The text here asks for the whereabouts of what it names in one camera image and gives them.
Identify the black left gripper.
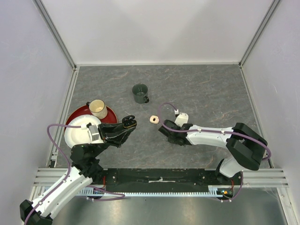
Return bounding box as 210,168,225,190
91,120,136,158

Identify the black earbuds charging case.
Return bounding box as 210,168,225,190
122,115,137,128

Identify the beige earbuds charging case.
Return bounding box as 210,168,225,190
150,115,159,124

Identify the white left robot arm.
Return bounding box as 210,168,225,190
20,115,137,225

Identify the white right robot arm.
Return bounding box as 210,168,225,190
158,120,268,185

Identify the red round tray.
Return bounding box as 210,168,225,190
65,105,118,125

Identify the beige ceramic cup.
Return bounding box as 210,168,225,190
89,99,108,119

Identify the white ceramic plate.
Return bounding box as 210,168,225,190
64,114,101,148

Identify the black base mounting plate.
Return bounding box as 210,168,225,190
92,168,221,193

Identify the dark green mug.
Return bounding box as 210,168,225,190
132,83,150,104

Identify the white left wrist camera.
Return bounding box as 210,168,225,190
87,123,100,143

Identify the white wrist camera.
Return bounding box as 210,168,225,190
174,110,189,127
87,123,100,143

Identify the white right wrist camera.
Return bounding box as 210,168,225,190
174,110,189,127

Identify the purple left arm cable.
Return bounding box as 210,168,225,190
23,123,86,225

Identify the white slotted cable duct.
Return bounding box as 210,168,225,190
76,186,229,198

